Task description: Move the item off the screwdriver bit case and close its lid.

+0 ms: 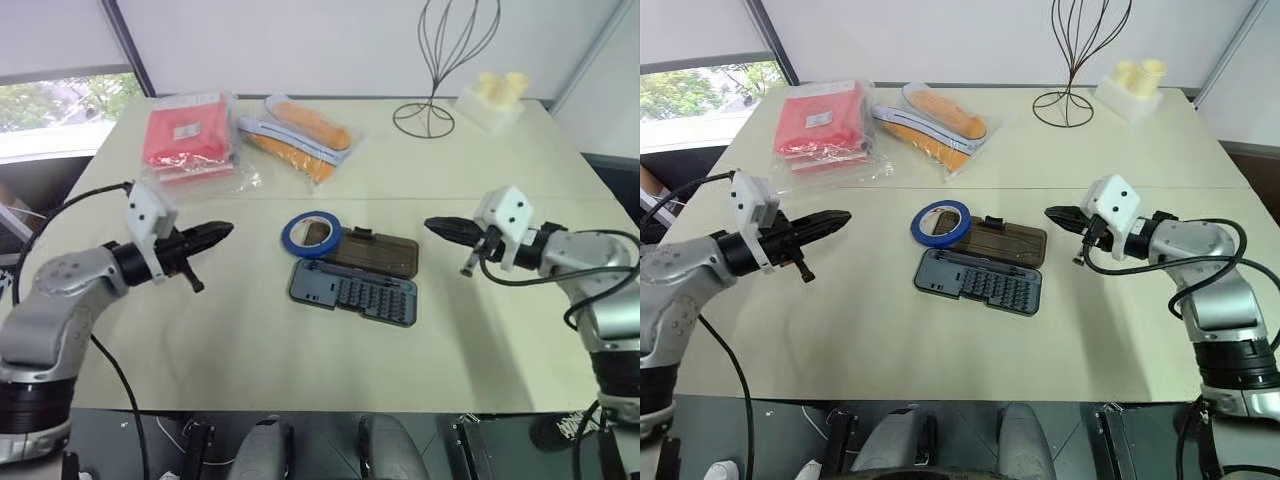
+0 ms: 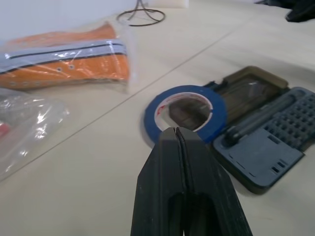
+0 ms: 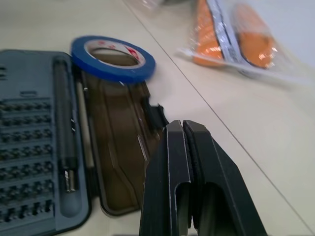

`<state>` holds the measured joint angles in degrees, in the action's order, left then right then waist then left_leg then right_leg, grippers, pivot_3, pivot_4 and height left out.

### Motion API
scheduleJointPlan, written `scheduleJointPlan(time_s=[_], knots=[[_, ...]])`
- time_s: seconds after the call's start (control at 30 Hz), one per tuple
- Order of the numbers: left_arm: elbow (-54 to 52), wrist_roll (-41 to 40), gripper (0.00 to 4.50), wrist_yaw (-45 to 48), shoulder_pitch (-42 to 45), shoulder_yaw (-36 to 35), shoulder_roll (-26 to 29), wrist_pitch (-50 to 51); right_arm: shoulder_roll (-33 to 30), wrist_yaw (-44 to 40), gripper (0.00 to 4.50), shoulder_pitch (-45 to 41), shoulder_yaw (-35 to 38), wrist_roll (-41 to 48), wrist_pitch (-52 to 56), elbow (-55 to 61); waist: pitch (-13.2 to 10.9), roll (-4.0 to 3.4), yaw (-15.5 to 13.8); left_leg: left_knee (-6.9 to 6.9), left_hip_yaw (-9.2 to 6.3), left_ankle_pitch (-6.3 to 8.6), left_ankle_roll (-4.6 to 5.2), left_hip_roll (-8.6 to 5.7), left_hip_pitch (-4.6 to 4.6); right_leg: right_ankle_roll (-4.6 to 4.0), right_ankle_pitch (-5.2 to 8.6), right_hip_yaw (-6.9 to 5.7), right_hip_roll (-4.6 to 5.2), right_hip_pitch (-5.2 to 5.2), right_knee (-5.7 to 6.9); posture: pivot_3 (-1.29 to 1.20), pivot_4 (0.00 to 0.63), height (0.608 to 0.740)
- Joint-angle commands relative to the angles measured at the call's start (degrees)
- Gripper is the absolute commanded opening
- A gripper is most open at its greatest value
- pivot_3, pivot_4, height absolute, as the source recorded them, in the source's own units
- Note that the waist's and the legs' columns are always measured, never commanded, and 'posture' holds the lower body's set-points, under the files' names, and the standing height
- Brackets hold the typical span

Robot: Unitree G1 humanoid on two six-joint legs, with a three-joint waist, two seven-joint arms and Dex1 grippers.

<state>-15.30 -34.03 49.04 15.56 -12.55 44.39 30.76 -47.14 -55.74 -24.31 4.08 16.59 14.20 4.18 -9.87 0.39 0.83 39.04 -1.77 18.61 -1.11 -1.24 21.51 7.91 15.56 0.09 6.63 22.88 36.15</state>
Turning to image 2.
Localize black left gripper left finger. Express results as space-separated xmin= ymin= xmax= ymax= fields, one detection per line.
xmin=130 ymin=127 xmax=185 ymax=236

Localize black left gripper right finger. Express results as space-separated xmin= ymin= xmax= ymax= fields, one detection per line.
xmin=176 ymin=127 xmax=254 ymax=236

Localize blue masking tape roll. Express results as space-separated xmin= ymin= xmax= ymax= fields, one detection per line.
xmin=144 ymin=84 xmax=228 ymax=146

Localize orange items in plastic bag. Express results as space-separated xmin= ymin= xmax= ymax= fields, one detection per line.
xmin=0 ymin=21 xmax=139 ymax=95

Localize orange canvas shoe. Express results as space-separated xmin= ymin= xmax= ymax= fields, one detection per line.
xmin=0 ymin=39 xmax=130 ymax=89
xmin=4 ymin=21 xmax=116 ymax=49

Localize red packet in plastic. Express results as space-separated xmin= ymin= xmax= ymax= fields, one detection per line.
xmin=0 ymin=88 xmax=71 ymax=183

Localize grey screwdriver handle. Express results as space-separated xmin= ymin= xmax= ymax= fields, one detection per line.
xmin=226 ymin=90 xmax=300 ymax=146

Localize black wire hat stand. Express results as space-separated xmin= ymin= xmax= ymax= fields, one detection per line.
xmin=117 ymin=0 xmax=166 ymax=27

